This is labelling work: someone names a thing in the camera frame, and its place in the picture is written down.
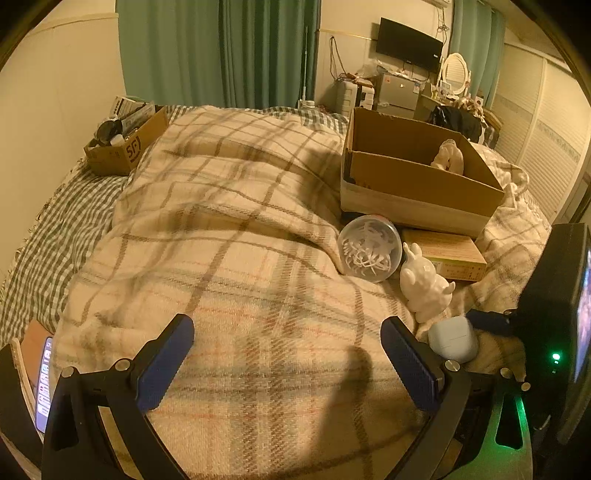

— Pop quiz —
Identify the flat brown cardboard box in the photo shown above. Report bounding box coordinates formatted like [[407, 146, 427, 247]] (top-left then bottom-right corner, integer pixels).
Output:
[[403, 228, 488, 282]]

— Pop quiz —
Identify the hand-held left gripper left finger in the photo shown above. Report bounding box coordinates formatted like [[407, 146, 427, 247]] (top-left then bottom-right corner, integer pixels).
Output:
[[41, 314, 195, 480]]

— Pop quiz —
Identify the wall television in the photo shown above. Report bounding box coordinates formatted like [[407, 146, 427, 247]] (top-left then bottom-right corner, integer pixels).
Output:
[[374, 17, 443, 73]]

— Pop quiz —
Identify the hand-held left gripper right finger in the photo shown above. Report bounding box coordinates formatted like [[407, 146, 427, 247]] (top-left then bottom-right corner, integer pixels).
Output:
[[379, 316, 533, 480]]

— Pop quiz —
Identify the black round item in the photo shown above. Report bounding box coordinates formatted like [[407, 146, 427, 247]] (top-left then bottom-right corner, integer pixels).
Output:
[[94, 119, 123, 147]]

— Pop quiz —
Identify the white oval mirror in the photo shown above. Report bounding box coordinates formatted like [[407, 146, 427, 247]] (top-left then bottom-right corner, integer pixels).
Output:
[[440, 52, 473, 96]]

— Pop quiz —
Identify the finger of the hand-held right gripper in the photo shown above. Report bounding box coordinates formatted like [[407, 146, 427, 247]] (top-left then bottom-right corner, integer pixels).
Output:
[[465, 309, 514, 336]]

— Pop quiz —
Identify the silver mini fridge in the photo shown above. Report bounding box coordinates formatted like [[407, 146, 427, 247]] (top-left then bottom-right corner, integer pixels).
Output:
[[376, 72, 424, 117]]

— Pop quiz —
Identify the white printed packet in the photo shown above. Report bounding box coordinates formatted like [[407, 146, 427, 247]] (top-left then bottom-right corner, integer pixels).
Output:
[[111, 95, 156, 124]]

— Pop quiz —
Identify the black bag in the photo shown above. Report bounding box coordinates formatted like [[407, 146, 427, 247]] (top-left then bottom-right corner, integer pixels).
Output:
[[427, 104, 484, 142]]

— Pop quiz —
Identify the white rabbit figurine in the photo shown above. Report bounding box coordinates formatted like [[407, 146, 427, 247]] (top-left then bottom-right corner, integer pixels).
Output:
[[399, 242, 456, 324]]

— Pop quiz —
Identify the white earbuds case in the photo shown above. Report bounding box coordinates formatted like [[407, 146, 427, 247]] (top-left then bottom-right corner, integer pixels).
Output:
[[428, 316, 479, 363]]

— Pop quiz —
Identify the white louvred wardrobe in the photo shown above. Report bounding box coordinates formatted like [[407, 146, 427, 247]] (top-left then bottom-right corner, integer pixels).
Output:
[[480, 41, 591, 223]]

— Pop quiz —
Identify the clear round plastic container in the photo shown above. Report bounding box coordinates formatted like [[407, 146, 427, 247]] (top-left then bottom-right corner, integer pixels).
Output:
[[338, 214, 403, 283]]

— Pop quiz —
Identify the small cardboard box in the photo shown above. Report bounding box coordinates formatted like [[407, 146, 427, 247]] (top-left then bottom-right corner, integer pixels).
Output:
[[84, 105, 170, 176]]

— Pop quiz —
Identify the narrow green curtain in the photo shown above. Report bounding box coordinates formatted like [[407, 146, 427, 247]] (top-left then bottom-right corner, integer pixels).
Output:
[[450, 0, 507, 100]]

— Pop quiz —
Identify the white drawer cabinet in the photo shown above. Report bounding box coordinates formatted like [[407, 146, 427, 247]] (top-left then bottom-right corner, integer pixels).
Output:
[[334, 78, 359, 114]]

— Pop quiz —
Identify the wide green curtain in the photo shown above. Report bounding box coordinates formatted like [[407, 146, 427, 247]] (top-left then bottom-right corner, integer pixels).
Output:
[[117, 0, 322, 110]]

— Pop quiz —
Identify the beige plaid blanket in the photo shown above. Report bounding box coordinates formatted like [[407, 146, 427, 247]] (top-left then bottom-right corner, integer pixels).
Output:
[[58, 106, 553, 480]]

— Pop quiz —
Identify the smartphone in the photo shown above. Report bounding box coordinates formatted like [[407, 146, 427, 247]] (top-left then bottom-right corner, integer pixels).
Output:
[[34, 336, 55, 435]]

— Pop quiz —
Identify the white figurine in box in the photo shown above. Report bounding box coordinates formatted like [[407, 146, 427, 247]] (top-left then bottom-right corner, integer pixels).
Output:
[[431, 140, 465, 175]]

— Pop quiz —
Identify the white pole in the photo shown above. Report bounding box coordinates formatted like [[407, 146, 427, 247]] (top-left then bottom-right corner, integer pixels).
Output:
[[299, 25, 310, 110]]

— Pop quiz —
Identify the large open cardboard box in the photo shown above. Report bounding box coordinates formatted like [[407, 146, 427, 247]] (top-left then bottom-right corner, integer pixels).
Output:
[[339, 108, 507, 237]]

